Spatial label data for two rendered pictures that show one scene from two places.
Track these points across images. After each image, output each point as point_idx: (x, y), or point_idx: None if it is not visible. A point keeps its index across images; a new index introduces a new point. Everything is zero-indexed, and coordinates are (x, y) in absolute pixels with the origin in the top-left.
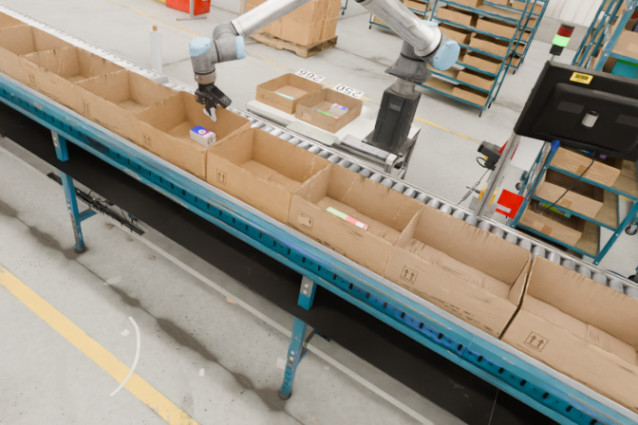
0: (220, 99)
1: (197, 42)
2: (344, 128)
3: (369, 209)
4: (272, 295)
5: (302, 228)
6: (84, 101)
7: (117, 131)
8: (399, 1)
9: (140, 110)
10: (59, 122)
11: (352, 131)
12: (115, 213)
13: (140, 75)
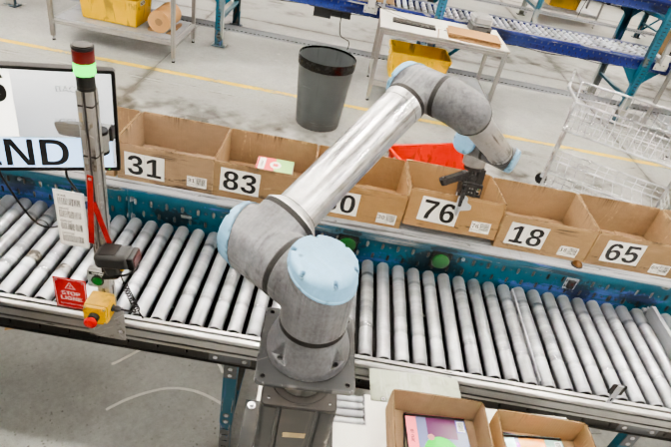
0: (447, 175)
1: None
2: (382, 443)
3: (259, 195)
4: None
5: (301, 165)
6: (556, 201)
7: (507, 205)
8: (356, 125)
9: (493, 180)
10: None
11: (363, 442)
12: None
13: (578, 227)
